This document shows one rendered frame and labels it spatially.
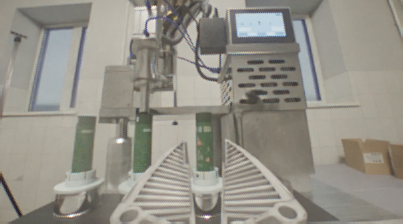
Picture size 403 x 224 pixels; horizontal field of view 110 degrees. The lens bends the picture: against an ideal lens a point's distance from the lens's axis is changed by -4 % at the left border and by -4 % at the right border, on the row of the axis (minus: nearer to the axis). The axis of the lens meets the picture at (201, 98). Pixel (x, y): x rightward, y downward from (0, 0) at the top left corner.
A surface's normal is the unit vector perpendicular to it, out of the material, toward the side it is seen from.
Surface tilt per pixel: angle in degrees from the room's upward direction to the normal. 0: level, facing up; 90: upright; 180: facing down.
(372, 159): 90
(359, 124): 90
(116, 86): 90
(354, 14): 90
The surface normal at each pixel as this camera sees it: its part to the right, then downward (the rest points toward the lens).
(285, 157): -0.01, -0.20
